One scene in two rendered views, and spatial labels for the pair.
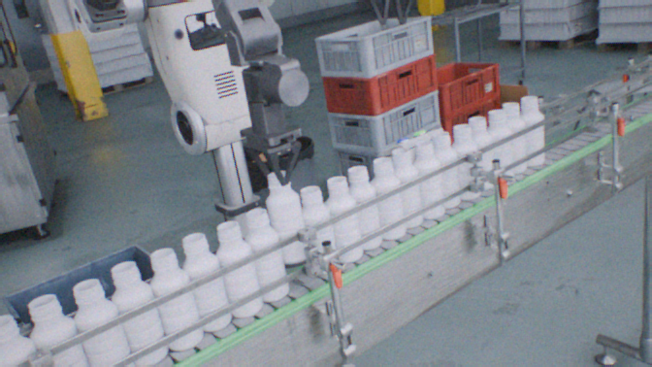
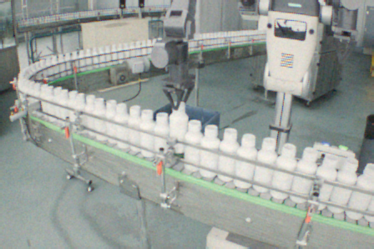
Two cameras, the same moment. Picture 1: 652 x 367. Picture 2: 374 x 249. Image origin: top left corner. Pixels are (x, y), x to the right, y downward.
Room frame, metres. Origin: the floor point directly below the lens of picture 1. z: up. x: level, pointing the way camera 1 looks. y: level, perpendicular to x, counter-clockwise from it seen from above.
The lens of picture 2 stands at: (0.72, -0.65, 1.53)
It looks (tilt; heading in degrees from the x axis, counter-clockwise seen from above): 25 degrees down; 63
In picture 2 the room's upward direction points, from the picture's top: 1 degrees clockwise
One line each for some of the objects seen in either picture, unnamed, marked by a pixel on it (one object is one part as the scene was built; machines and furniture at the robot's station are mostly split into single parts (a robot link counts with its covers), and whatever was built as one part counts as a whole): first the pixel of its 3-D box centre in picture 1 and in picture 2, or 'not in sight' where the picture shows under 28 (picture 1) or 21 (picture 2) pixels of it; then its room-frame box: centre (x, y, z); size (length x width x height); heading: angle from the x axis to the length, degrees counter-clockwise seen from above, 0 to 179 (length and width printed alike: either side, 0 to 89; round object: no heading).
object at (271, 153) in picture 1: (277, 158); (177, 94); (1.04, 0.08, 1.24); 0.07 x 0.07 x 0.09; 35
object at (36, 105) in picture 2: not in sight; (32, 128); (0.50, 0.72, 0.96); 0.23 x 0.10 x 0.27; 35
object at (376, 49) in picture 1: (375, 46); not in sight; (3.75, -0.40, 1.00); 0.61 x 0.41 x 0.22; 132
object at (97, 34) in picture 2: not in sight; (116, 52); (1.69, 4.48, 0.59); 1.10 x 0.62 x 1.18; 17
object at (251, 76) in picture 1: (262, 83); (177, 52); (1.03, 0.08, 1.38); 0.07 x 0.06 x 0.07; 35
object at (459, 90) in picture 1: (449, 88); not in sight; (4.24, -0.93, 0.55); 0.61 x 0.41 x 0.22; 128
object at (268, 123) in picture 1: (267, 118); (179, 71); (1.04, 0.09, 1.32); 0.10 x 0.07 x 0.07; 35
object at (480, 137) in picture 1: (479, 153); (343, 185); (1.34, -0.35, 1.08); 0.06 x 0.06 x 0.17
